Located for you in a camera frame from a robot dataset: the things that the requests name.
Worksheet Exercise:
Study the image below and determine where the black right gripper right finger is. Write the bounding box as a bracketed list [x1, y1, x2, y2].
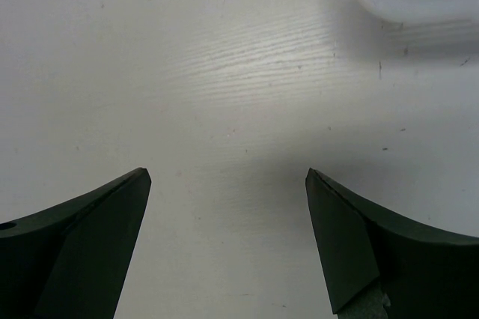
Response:
[305, 169, 478, 318]

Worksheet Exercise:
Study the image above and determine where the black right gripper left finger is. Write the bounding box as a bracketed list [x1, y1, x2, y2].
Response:
[1, 168, 151, 319]

